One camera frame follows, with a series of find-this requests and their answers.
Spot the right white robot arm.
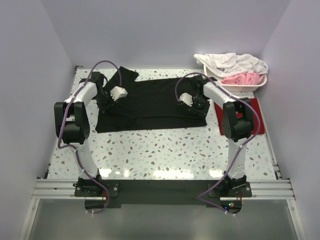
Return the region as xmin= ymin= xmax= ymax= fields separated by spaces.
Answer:
xmin=176 ymin=78 xmax=256 ymax=197

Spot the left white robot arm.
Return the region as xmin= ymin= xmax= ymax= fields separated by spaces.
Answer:
xmin=53 ymin=71 xmax=127 ymax=196

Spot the black t shirt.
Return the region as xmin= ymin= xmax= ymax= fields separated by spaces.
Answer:
xmin=95 ymin=66 xmax=207 ymax=133

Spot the aluminium extrusion rail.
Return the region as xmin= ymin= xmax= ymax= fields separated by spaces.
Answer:
xmin=32 ymin=179 xmax=296 ymax=200

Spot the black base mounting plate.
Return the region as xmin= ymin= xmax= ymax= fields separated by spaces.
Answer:
xmin=73 ymin=178 xmax=253 ymax=214

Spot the pink crumpled t shirt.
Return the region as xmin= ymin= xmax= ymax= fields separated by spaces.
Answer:
xmin=221 ymin=72 xmax=265 ymax=86

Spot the white crumpled t shirt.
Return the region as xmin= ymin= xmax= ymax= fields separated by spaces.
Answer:
xmin=193 ymin=52 xmax=269 ymax=78

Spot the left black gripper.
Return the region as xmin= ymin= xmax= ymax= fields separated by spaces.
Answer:
xmin=93 ymin=90 xmax=119 ymax=115

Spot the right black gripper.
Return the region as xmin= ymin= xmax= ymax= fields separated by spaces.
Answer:
xmin=188 ymin=94 xmax=211 ymax=120

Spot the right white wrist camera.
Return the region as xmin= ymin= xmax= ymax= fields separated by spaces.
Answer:
xmin=178 ymin=92 xmax=193 ymax=107

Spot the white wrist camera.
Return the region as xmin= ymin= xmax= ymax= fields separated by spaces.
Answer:
xmin=178 ymin=92 xmax=193 ymax=107
xmin=110 ymin=86 xmax=128 ymax=102

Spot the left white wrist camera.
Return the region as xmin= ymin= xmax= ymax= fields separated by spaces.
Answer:
xmin=110 ymin=86 xmax=128 ymax=102

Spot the folded red t shirt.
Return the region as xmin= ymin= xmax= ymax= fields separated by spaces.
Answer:
xmin=214 ymin=98 xmax=266 ymax=136

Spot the white perforated laundry basket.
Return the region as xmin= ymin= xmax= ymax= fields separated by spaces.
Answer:
xmin=203 ymin=66 xmax=268 ymax=92

